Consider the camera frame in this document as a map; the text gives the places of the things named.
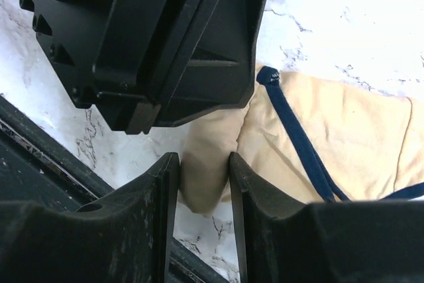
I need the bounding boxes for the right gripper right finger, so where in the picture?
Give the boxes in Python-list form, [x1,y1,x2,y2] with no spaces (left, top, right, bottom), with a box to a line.
[229,153,423,282]

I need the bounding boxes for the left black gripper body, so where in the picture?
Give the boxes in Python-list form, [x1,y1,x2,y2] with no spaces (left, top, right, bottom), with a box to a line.
[19,0,133,109]

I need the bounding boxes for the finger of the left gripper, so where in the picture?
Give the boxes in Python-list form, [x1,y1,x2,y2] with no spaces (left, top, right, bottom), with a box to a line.
[155,0,266,127]
[93,0,202,134]

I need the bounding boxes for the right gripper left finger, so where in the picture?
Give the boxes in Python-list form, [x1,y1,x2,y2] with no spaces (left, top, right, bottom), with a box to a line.
[1,152,180,282]

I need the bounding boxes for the beige underwear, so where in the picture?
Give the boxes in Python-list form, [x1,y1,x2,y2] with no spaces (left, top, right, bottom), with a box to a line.
[180,66,423,215]

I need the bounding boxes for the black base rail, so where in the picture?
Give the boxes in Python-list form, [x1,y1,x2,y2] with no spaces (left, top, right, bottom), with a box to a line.
[1,99,223,282]

